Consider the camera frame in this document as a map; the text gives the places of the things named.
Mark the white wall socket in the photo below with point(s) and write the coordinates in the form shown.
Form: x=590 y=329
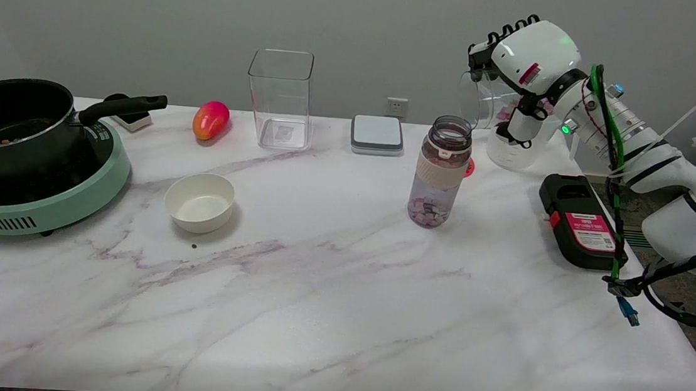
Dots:
x=396 y=107

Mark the small white and black block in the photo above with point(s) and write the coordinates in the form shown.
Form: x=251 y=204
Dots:
x=135 y=121

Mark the mint green induction cooker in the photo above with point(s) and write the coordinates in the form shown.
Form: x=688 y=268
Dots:
x=73 y=208

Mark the large translucent measuring jug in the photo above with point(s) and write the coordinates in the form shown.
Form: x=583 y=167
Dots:
x=509 y=156

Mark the white round bowl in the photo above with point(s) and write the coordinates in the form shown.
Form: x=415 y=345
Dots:
x=199 y=204

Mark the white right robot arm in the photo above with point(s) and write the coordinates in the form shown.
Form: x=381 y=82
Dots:
x=670 y=179

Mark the black device with red label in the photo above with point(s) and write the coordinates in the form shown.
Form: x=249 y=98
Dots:
x=584 y=235

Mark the clear bottle with beige sleeve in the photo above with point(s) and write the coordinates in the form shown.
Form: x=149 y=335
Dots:
x=441 y=172

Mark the small clear measuring cup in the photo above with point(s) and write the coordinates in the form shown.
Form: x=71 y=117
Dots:
x=481 y=100

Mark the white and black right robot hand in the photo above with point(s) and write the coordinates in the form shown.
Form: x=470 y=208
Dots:
x=537 y=54

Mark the red orange mango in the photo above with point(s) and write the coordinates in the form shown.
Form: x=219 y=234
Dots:
x=209 y=120

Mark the clear square plastic container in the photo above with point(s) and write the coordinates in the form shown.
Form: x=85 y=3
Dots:
x=280 y=111

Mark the grey and white square lid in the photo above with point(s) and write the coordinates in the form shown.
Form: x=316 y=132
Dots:
x=377 y=134

